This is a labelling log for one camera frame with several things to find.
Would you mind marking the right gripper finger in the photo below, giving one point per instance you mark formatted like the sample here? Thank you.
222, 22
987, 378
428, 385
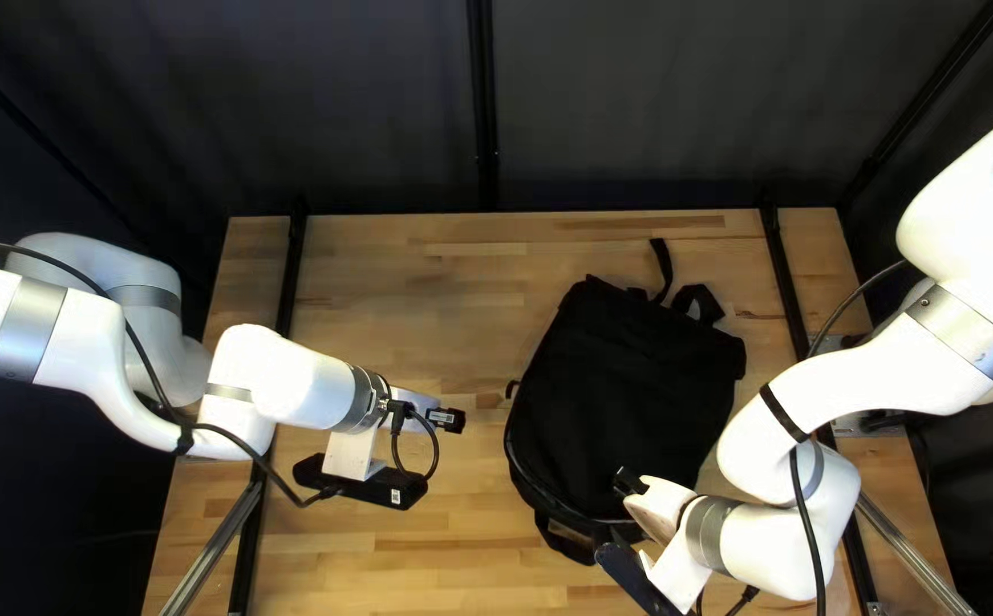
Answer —
629, 483

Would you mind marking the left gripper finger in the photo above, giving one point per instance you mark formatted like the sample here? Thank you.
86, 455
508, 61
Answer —
459, 423

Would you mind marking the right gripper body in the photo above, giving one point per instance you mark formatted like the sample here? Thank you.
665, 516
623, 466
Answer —
659, 509

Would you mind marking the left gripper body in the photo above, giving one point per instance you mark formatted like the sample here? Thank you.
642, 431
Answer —
411, 411

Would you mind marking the black backpack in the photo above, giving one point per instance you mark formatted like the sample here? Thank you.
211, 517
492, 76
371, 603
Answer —
624, 385

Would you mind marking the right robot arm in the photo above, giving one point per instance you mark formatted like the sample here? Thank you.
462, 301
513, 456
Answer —
855, 376

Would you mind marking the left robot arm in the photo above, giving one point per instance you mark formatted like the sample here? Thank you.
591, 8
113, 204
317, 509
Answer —
274, 385

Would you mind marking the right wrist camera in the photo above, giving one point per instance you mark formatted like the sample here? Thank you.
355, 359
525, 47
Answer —
629, 577

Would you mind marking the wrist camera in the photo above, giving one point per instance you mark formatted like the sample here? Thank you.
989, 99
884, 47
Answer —
368, 488
629, 577

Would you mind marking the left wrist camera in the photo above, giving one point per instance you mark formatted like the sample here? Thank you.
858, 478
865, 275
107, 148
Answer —
368, 488

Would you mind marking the black frame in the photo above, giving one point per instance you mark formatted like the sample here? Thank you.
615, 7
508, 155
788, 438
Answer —
481, 85

